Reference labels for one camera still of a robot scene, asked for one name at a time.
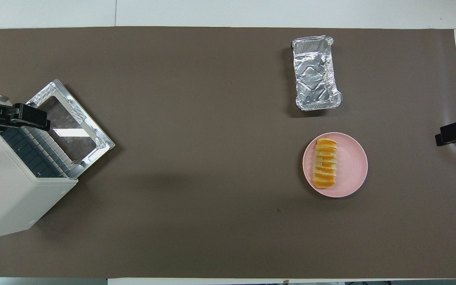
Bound brown paper table mat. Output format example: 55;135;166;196
0;27;456;279

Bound cream white toaster oven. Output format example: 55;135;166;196
0;126;79;242

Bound sliced orange yellow bread loaf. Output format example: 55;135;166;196
312;138;338;188

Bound glass oven door metal frame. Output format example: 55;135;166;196
25;79;116;177

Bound pink round plate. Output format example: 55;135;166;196
302;132;368;198

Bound crinkled aluminium foil tray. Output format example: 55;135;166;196
291;36;342;112

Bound dark metal oven rack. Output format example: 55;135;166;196
0;126;73;179

